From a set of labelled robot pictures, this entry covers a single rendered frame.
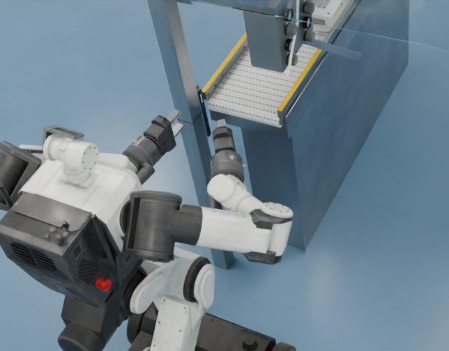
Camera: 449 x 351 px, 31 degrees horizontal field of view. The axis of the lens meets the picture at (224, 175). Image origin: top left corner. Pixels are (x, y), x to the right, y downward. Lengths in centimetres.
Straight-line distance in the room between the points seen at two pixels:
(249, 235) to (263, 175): 118
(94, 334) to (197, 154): 86
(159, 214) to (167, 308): 83
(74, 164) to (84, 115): 221
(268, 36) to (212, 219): 69
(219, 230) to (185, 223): 8
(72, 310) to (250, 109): 89
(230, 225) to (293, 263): 141
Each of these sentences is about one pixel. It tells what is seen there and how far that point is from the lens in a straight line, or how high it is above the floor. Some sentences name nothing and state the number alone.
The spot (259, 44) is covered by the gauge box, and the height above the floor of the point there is 113.
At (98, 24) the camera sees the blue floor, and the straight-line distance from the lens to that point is 461.
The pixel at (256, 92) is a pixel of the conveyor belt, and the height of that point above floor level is 83.
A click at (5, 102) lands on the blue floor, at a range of 429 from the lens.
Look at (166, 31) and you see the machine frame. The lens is 243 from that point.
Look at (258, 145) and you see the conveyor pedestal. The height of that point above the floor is 54.
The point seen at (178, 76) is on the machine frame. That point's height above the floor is 99.
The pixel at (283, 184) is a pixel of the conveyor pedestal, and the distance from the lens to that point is 299.
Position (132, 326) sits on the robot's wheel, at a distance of 296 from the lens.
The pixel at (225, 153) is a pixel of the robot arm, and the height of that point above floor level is 103.
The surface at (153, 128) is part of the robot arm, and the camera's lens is 231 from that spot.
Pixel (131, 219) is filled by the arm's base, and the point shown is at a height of 121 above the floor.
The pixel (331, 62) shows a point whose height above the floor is 76.
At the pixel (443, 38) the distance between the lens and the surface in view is 202.
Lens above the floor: 257
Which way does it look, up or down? 46 degrees down
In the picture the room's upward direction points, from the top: 12 degrees counter-clockwise
